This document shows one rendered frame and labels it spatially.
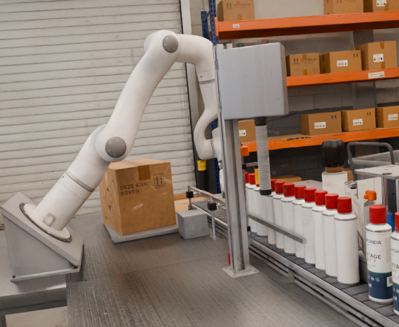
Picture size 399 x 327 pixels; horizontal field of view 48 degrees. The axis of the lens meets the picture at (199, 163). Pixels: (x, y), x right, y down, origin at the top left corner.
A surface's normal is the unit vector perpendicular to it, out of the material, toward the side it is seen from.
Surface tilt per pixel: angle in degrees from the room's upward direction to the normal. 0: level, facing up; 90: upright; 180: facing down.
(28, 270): 90
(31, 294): 90
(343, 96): 90
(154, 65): 126
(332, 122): 90
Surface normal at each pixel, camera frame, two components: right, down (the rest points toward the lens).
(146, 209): 0.45, 0.07
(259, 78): -0.29, 0.14
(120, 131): 0.47, -0.22
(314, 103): 0.15, 0.10
